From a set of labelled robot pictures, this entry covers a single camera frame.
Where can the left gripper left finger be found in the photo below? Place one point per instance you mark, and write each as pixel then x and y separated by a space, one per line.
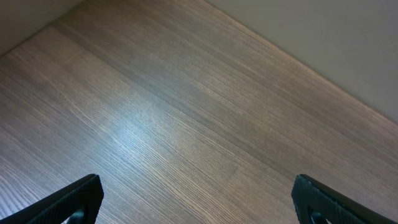
pixel 78 202

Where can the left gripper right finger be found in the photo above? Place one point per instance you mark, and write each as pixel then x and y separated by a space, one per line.
pixel 316 203

